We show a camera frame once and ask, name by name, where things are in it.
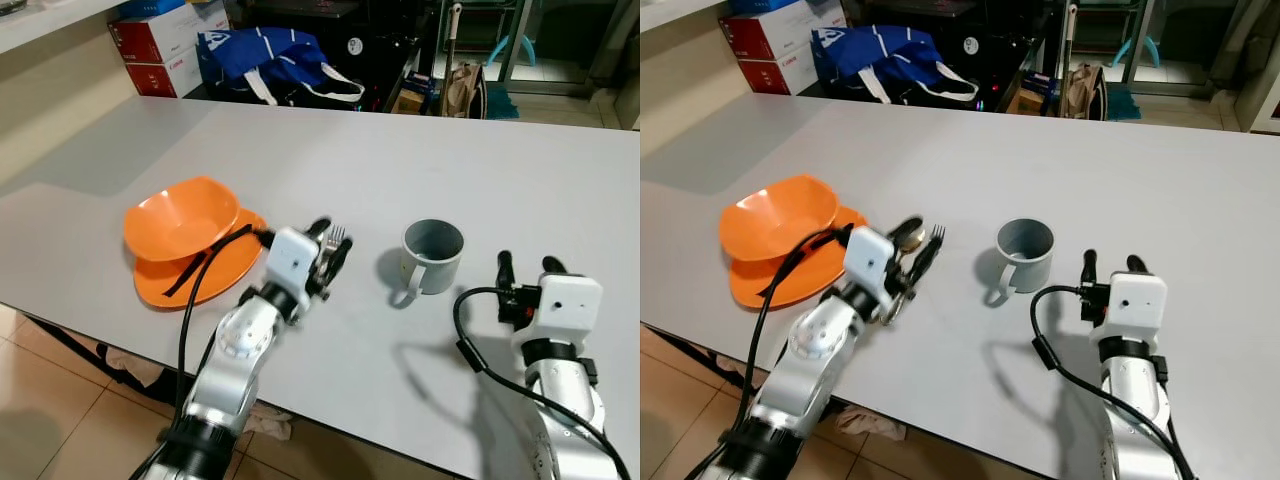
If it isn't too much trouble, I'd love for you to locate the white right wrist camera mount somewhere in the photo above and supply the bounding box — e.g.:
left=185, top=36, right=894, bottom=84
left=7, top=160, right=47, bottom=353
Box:
left=520, top=272, right=605, bottom=347
left=1103, top=271, right=1169, bottom=342

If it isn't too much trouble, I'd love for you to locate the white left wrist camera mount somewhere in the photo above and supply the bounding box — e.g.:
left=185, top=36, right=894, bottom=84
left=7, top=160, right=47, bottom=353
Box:
left=262, top=227, right=322, bottom=298
left=843, top=226, right=897, bottom=297

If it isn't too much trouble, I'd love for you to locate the blue white fabric bag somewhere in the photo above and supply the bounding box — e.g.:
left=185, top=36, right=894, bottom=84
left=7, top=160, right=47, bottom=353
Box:
left=812, top=25, right=982, bottom=105
left=196, top=27, right=367, bottom=107

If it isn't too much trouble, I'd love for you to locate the grey plastic mug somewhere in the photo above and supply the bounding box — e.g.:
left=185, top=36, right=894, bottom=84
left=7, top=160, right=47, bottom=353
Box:
left=983, top=218, right=1056, bottom=307
left=388, top=219, right=466, bottom=308

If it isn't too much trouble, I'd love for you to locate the orange plastic bowl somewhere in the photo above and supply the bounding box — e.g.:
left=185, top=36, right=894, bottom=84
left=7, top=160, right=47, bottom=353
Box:
left=718, top=174, right=839, bottom=263
left=123, top=176, right=242, bottom=264

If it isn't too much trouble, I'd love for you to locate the brown paper bag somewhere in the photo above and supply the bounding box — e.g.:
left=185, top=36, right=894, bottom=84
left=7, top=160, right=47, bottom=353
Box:
left=1061, top=62, right=1107, bottom=121
left=443, top=62, right=489, bottom=120

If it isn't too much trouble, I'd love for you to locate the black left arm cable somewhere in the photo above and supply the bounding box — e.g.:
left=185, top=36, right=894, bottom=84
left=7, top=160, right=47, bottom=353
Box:
left=160, top=225, right=276, bottom=441
left=735, top=225, right=853, bottom=436

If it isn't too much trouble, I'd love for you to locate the golden metal spoon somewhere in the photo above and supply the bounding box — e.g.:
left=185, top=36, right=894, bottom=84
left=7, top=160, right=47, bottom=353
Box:
left=884, top=226, right=927, bottom=323

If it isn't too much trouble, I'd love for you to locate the white pole handle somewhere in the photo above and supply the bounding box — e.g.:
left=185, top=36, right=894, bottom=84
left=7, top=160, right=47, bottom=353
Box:
left=446, top=3, right=465, bottom=81
left=1063, top=3, right=1080, bottom=77

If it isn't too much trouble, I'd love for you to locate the orange plastic plate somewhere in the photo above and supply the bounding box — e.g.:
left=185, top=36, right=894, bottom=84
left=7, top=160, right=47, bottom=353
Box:
left=133, top=208, right=269, bottom=310
left=729, top=205, right=869, bottom=310

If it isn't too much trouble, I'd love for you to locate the large red white cardboard box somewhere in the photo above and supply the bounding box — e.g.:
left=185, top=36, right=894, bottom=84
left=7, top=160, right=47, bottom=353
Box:
left=720, top=10, right=847, bottom=64
left=108, top=2, right=231, bottom=66

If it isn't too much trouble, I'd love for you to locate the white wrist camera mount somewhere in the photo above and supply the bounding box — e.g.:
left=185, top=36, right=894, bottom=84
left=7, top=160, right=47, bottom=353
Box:
left=520, top=272, right=605, bottom=347
left=843, top=226, right=897, bottom=297
left=1103, top=271, right=1169, bottom=342
left=262, top=227, right=322, bottom=298

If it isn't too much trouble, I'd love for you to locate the teal floor mat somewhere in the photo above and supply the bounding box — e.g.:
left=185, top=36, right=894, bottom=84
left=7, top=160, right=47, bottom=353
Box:
left=485, top=85, right=522, bottom=121
left=1104, top=85, right=1142, bottom=122

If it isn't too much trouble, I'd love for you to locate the small red white cardboard box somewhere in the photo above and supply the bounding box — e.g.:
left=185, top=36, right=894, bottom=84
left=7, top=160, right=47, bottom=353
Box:
left=125, top=62, right=203, bottom=99
left=738, top=58, right=817, bottom=97

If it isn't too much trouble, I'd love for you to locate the pale crumpled floor cloth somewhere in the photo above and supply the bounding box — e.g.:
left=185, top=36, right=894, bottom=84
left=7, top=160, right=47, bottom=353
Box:
left=834, top=404, right=907, bottom=442
left=244, top=403, right=297, bottom=442

